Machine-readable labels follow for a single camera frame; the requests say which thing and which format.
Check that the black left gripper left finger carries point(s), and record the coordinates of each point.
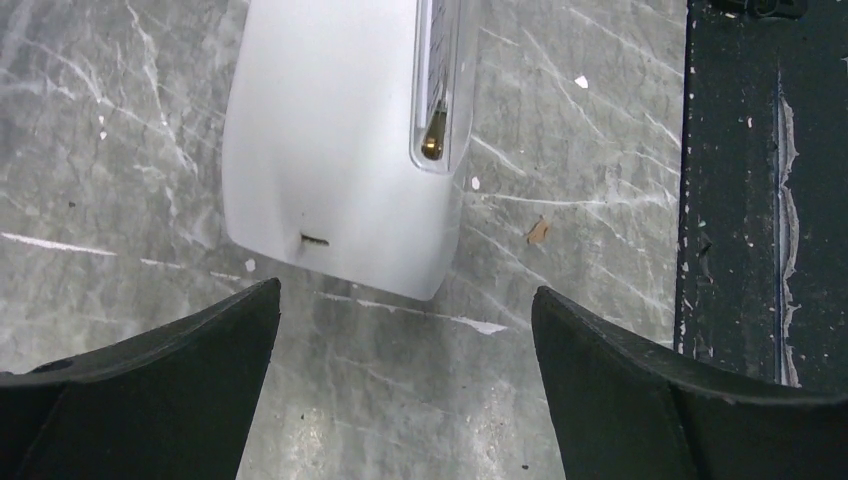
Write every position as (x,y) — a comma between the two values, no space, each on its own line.
(175,402)

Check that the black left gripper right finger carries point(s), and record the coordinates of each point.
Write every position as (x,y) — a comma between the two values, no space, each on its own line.
(625,407)

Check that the clear plastic metronome cover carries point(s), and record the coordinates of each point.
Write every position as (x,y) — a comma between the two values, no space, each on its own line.
(443,83)

